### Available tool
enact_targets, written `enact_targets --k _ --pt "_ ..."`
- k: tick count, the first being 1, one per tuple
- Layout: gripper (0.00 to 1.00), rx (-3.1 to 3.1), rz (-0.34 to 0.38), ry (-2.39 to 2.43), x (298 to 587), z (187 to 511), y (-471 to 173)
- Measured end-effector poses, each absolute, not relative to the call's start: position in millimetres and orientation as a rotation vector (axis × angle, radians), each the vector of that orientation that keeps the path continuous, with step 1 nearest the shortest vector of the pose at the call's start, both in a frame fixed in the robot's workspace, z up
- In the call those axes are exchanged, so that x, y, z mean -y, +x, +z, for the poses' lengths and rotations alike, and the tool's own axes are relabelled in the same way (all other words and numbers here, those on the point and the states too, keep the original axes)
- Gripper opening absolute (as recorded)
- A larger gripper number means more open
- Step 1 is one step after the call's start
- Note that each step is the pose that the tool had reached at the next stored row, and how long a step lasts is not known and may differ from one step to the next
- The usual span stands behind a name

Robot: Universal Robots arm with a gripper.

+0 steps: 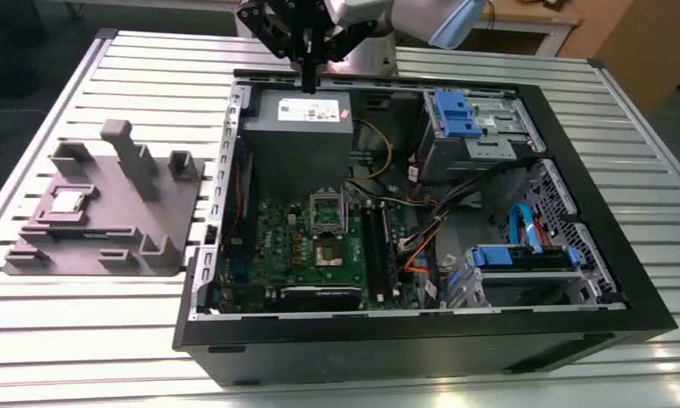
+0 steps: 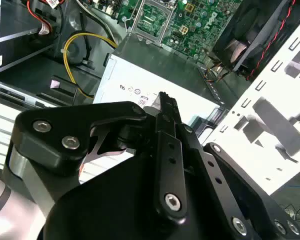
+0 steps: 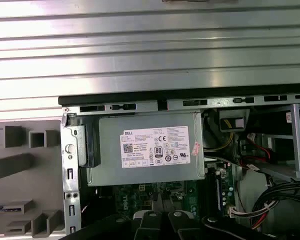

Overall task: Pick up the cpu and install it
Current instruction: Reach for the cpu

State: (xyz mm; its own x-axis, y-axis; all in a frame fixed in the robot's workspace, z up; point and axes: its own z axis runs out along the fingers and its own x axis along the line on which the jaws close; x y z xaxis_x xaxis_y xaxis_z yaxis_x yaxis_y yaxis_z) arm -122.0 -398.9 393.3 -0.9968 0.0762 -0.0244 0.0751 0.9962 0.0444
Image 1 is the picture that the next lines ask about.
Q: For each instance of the grey metal drive cage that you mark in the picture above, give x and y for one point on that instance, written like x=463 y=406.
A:
x=487 y=149

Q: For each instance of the wooden cabinet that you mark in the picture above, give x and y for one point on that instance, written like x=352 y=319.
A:
x=645 y=42

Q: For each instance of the black open PC case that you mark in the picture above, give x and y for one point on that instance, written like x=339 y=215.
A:
x=373 y=353

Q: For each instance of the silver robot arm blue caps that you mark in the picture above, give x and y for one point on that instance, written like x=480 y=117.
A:
x=373 y=51

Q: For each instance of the grey metal disk bay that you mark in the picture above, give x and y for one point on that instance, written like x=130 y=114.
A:
x=532 y=280

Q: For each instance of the grey plastic parts rack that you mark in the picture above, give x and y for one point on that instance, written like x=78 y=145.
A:
x=118 y=204

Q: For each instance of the blue disk carrier with disk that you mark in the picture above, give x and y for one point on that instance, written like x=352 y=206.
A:
x=496 y=257

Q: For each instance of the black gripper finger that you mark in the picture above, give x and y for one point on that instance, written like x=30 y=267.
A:
x=262 y=36
x=348 y=40

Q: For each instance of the black RAM slot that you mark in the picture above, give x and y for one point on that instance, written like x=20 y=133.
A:
x=372 y=251
x=389 y=251

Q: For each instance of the thin metal locking lever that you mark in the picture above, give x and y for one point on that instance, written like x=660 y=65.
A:
x=345 y=219

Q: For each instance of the CPU socket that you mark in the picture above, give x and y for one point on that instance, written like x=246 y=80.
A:
x=331 y=253

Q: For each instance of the wooden desk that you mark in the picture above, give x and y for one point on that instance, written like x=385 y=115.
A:
x=521 y=17

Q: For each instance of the dark RAM stick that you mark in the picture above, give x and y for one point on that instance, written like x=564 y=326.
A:
x=76 y=234

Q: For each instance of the green motherboard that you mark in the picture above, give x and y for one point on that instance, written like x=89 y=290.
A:
x=277 y=255

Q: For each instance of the grey power supply unit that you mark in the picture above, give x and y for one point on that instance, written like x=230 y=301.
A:
x=295 y=153

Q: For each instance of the black graphics card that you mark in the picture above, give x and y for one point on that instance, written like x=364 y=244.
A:
x=317 y=297

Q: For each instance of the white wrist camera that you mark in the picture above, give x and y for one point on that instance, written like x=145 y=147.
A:
x=353 y=10

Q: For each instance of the blue plastic drive carrier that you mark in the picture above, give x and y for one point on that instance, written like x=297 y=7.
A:
x=453 y=115

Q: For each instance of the silver square CPU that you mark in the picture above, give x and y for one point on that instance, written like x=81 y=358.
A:
x=68 y=200

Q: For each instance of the white table frame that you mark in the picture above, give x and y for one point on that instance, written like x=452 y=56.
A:
x=244 y=26

